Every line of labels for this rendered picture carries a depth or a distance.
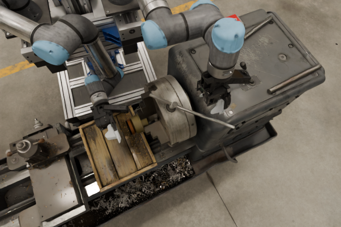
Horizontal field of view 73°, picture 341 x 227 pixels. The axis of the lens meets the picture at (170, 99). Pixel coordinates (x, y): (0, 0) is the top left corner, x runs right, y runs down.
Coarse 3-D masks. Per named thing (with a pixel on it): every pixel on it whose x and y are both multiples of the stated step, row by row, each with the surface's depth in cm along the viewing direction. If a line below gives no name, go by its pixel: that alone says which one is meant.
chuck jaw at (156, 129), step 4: (152, 124) 104; (156, 124) 105; (160, 124) 105; (144, 128) 104; (148, 128) 104; (152, 128) 104; (156, 128) 104; (160, 128) 104; (148, 132) 103; (152, 132) 103; (156, 132) 103; (160, 132) 103; (164, 132) 103; (152, 136) 103; (156, 136) 103; (160, 136) 102; (164, 136) 102; (160, 140) 102; (164, 140) 102; (168, 140) 102; (160, 144) 105; (164, 144) 104; (172, 144) 105
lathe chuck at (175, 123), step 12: (156, 84) 100; (168, 84) 99; (168, 96) 95; (156, 108) 101; (156, 120) 117; (168, 120) 94; (180, 120) 95; (168, 132) 95; (180, 132) 97; (168, 144) 110
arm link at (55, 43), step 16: (0, 0) 99; (0, 16) 91; (16, 16) 91; (16, 32) 90; (32, 32) 85; (48, 32) 84; (64, 32) 85; (32, 48) 84; (48, 48) 82; (64, 48) 85
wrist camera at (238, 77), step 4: (236, 72) 72; (240, 72) 73; (244, 72) 73; (232, 76) 69; (236, 76) 70; (240, 76) 71; (244, 76) 72; (248, 76) 73; (232, 80) 69; (236, 80) 70; (240, 80) 71; (244, 80) 72; (248, 80) 73
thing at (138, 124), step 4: (132, 116) 106; (136, 116) 104; (128, 120) 104; (132, 120) 103; (136, 120) 103; (140, 120) 102; (144, 120) 104; (128, 124) 102; (132, 124) 102; (136, 124) 102; (140, 124) 102; (144, 124) 104; (148, 124) 105; (128, 128) 102; (132, 128) 102; (136, 128) 102; (140, 128) 103; (132, 132) 103; (136, 132) 104; (140, 132) 105
